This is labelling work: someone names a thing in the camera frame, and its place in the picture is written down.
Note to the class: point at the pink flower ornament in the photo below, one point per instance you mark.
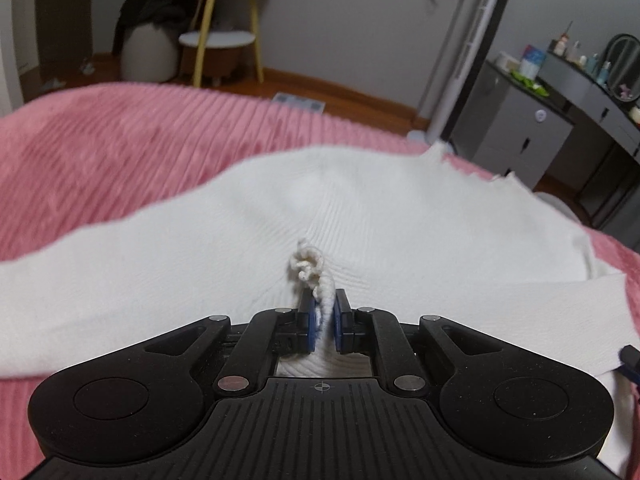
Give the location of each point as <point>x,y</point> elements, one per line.
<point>625,92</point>

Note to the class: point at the grey storage cabinet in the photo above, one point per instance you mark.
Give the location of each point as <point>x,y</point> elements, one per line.
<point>520,125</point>

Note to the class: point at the red-capped cosmetic bottle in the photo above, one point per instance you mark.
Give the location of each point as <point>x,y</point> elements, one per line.
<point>563,45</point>

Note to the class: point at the bathroom scale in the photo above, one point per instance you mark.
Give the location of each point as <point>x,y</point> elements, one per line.
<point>300,102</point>

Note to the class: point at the pink ribbed fleece blanket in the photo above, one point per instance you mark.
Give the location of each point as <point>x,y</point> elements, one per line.
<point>100,160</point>

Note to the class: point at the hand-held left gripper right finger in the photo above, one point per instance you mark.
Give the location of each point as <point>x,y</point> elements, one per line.
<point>342,321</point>

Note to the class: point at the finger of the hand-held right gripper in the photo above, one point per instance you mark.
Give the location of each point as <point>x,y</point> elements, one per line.
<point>631,357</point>

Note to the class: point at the round black-framed vanity mirror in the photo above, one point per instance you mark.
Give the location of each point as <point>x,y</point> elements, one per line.
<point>624,65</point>

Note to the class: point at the white tower fan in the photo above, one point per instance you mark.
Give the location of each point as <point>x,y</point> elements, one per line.
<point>472,45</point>

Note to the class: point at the dark clothes pile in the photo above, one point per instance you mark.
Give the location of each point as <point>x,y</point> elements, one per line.
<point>147,7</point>

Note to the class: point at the beige round pouf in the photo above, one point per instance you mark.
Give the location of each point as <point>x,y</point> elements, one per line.
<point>149,54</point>

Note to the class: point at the white round yellow-legged side table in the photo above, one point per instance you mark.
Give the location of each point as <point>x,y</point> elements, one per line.
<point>217,39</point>

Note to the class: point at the white ribbed knit sweater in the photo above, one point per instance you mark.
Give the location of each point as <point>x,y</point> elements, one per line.
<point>400,220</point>

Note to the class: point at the white jar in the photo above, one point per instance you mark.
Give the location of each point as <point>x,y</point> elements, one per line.
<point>507,63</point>

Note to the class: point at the blue and white container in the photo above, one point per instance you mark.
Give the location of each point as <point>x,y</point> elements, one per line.
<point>532,60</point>

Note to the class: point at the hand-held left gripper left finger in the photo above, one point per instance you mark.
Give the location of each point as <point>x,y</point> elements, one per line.
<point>312,321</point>

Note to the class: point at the grey dressing table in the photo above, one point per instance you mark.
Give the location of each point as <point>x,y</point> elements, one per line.
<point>590,91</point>

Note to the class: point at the dark wooden door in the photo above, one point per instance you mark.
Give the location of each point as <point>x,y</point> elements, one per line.
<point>60,20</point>

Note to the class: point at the green packets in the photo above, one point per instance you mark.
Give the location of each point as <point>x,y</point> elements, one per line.
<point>526,82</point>

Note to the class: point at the brown basket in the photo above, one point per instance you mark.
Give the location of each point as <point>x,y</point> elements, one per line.
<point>207,62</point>

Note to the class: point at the teal bottle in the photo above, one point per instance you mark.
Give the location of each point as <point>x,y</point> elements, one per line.
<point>592,62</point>

